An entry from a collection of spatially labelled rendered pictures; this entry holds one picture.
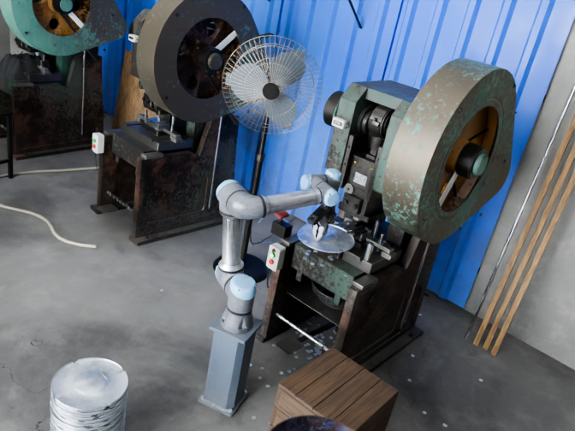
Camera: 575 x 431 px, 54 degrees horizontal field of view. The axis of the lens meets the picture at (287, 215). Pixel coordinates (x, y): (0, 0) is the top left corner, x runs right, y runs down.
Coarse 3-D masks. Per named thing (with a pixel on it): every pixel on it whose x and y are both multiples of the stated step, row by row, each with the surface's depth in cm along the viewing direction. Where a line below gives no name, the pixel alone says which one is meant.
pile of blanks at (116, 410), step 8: (56, 400) 213; (120, 400) 220; (56, 408) 214; (64, 408) 211; (104, 408) 214; (112, 408) 218; (120, 408) 222; (56, 416) 217; (64, 416) 213; (72, 416) 212; (80, 416) 212; (88, 416) 213; (96, 416) 214; (104, 416) 217; (112, 416) 219; (120, 416) 225; (56, 424) 218; (64, 424) 214; (72, 424) 214; (80, 424) 213; (88, 424) 214; (96, 424) 216; (104, 424) 218; (112, 424) 221; (120, 424) 228
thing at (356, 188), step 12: (360, 156) 278; (372, 156) 277; (360, 168) 278; (372, 168) 273; (348, 180) 284; (360, 180) 279; (348, 192) 284; (360, 192) 281; (348, 204) 284; (360, 204) 280; (372, 204) 284
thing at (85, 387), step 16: (64, 368) 228; (80, 368) 230; (96, 368) 231; (112, 368) 233; (64, 384) 220; (80, 384) 221; (96, 384) 223; (112, 384) 225; (64, 400) 213; (80, 400) 215; (96, 400) 216; (112, 400) 217
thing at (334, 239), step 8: (304, 224) 285; (320, 224) 289; (328, 224) 290; (304, 232) 279; (312, 232) 280; (328, 232) 282; (336, 232) 284; (344, 232) 286; (312, 240) 273; (320, 240) 273; (328, 240) 274; (336, 240) 275; (344, 240) 278; (352, 240) 279; (312, 248) 266; (320, 248) 267; (328, 248) 268; (336, 248) 269; (344, 248) 271
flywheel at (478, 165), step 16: (480, 112) 254; (496, 112) 259; (464, 128) 248; (480, 128) 263; (496, 128) 266; (464, 144) 246; (480, 144) 271; (448, 160) 247; (464, 160) 243; (480, 160) 242; (448, 176) 258; (464, 176) 247; (480, 176) 277; (448, 192) 266; (464, 192) 275; (448, 208) 270
